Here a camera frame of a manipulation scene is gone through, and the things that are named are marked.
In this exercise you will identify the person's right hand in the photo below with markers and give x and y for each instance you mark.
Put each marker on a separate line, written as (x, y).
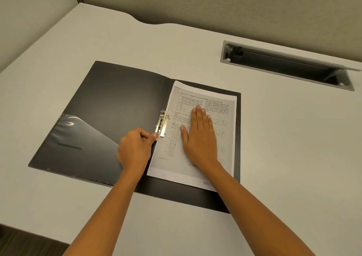
(201, 145)

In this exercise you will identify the person's left hand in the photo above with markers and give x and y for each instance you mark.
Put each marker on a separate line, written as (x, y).
(133, 151)

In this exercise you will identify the person's left thumb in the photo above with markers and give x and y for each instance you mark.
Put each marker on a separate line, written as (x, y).
(152, 140)

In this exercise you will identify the person's right thumb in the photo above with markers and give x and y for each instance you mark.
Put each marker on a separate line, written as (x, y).
(184, 136)

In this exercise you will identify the person's right middle finger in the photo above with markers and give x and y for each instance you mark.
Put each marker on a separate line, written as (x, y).
(199, 116)

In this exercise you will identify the person's right little finger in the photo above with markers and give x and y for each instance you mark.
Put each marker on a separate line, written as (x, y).
(210, 125)

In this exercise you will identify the metal folder lever clip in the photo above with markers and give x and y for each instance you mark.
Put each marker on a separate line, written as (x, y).
(163, 124)

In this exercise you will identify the printed white paper sheets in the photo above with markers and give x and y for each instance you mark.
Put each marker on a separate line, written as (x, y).
(176, 100)

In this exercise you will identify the person's left forearm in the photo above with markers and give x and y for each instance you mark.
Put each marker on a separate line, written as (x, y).
(104, 216)

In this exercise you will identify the person's right forearm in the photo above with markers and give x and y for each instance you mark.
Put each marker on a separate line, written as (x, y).
(249, 213)

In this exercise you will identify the black open file folder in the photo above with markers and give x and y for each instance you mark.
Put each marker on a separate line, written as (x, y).
(113, 94)

